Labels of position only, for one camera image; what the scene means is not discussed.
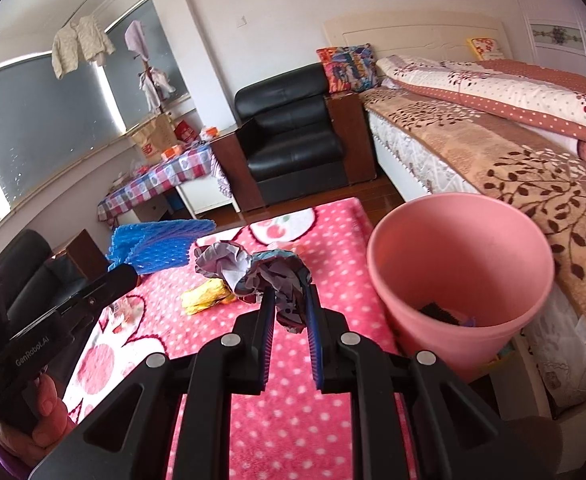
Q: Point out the checkered cloth covered table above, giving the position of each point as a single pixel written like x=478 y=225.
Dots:
x=195 y=164

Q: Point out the purple face mask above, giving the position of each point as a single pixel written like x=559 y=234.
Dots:
x=439 y=314

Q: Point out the clear plastic snack wrapper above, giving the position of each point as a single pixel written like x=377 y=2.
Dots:
x=127 y=314

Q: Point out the person's left hand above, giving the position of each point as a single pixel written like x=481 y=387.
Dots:
x=54 y=424

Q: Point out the colourful patterned cushion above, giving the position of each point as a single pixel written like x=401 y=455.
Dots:
x=349 y=69

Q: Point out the yellow crumpled wrapper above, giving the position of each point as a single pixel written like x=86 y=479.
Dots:
x=207 y=295

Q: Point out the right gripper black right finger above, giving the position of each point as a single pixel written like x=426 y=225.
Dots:
x=411 y=418

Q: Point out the red box on table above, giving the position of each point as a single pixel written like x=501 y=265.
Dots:
x=185 y=133

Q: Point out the grey-white paper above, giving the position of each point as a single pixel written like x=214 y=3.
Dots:
x=249 y=276

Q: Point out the brown paper bag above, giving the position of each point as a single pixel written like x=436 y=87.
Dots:
x=154 y=137

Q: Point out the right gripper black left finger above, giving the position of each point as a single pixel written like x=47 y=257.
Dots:
x=170 y=418

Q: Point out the black sofa at left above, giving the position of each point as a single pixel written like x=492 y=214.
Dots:
x=36 y=277

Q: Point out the pink plastic trash bin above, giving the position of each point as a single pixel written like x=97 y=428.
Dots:
x=468 y=253

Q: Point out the coat stand with clothes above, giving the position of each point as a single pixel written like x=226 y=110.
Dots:
x=154 y=83

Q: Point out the white floral red-trim quilt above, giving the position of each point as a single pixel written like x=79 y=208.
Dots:
x=535 y=96

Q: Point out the white built-in wardrobe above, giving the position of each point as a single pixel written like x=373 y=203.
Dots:
x=558 y=44

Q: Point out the black leather armchair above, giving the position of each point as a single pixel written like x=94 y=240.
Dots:
x=287 y=136

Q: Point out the hanging cream knitted sweater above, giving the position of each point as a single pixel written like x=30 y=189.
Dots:
x=84 y=40

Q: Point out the bed with white frame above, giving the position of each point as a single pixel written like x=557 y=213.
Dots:
x=557 y=334

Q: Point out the brown leaf pattern blanket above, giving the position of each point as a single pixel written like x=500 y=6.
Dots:
x=447 y=147

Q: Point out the yellow patterned pillow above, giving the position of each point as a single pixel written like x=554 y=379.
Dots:
x=486 y=49

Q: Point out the white side cabinet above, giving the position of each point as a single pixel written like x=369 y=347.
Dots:
x=203 y=194

